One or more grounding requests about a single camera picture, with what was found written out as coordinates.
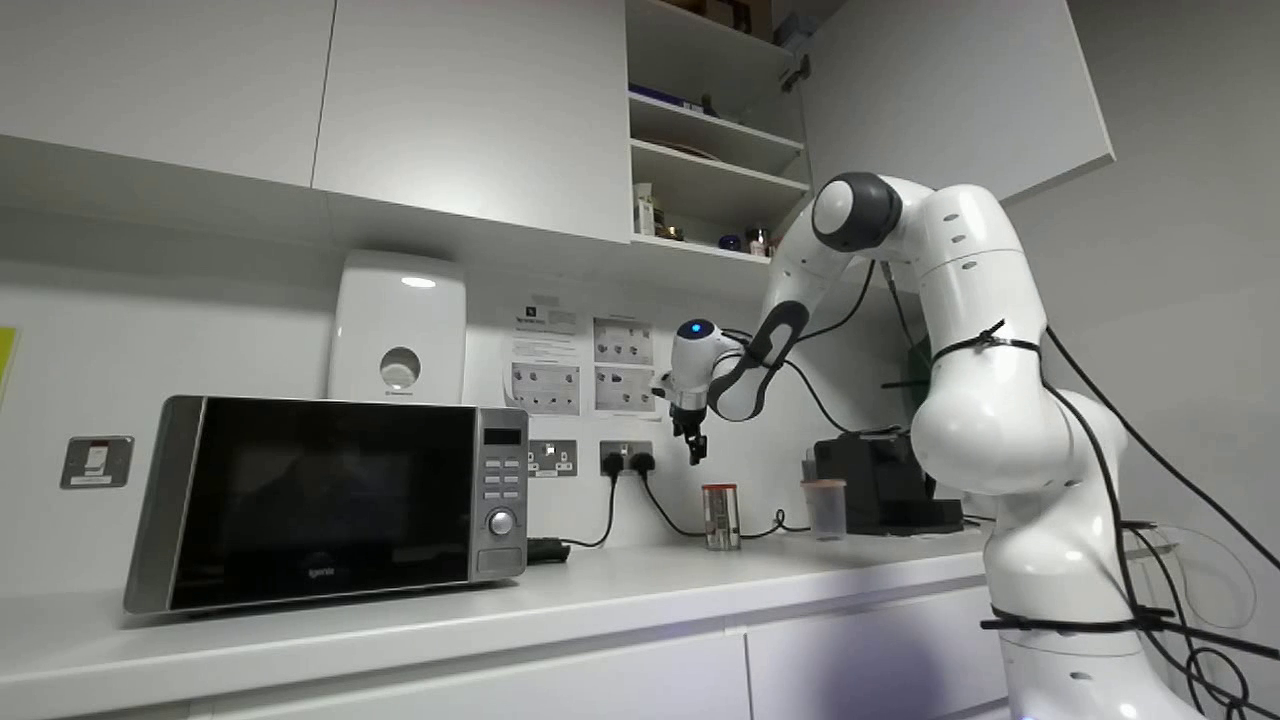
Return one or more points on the small white box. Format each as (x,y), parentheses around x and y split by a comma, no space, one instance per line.
(643,210)

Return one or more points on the black microwave door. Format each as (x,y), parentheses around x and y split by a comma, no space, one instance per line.
(320,500)

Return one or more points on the silver wall socket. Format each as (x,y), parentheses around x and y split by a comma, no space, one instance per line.
(625,447)
(552,458)

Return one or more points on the white wall dispenser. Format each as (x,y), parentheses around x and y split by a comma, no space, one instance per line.
(395,320)

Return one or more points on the glass jar with red lid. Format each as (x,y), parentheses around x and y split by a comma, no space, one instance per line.
(720,518)

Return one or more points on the white base cabinet door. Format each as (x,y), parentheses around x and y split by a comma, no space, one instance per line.
(500,690)
(870,650)

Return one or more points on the clear plastic cup with lid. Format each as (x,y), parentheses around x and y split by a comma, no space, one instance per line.
(825,510)

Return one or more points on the silver microwave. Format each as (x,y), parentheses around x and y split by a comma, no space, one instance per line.
(330,500)

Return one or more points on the black coffee machine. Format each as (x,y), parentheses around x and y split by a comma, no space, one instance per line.
(880,480)

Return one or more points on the yellow note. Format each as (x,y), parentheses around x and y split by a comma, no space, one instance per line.
(6,360)

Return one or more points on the black plug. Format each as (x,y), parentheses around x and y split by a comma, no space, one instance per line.
(614,464)
(642,463)

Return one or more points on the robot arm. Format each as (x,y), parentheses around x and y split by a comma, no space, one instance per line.
(985,400)

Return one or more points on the paper instruction sheet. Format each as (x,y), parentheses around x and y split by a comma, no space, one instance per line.
(623,365)
(542,365)

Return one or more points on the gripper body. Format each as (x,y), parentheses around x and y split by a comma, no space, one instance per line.
(688,420)

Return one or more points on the silver switch plate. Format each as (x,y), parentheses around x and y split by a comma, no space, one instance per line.
(97,462)

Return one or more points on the small dark jar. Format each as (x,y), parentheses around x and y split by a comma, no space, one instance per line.
(757,241)

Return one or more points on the silver microwave knob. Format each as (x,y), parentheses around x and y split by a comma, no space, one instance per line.
(501,522)

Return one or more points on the white wall cabinet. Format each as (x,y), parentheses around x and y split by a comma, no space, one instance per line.
(470,110)

